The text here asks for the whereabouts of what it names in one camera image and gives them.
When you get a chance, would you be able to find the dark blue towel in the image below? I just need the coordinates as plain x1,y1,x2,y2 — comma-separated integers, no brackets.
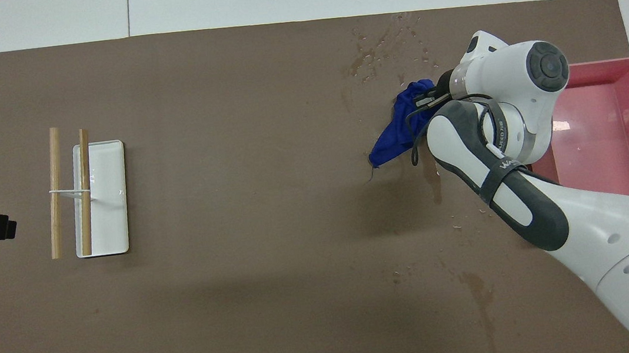
361,78,445,170

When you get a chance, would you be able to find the brown table mat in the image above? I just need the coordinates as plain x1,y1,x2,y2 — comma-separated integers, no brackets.
0,0,629,353

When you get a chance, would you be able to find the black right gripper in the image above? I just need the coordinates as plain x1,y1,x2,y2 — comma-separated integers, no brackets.
413,68,461,114

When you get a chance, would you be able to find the elongated water puddle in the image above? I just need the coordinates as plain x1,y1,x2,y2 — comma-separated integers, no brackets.
420,158,446,207

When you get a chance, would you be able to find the pink plastic bin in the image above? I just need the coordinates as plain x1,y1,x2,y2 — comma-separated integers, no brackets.
518,57,629,231

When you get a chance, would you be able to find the white rack base tray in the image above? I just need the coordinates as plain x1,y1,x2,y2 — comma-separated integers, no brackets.
64,139,137,260

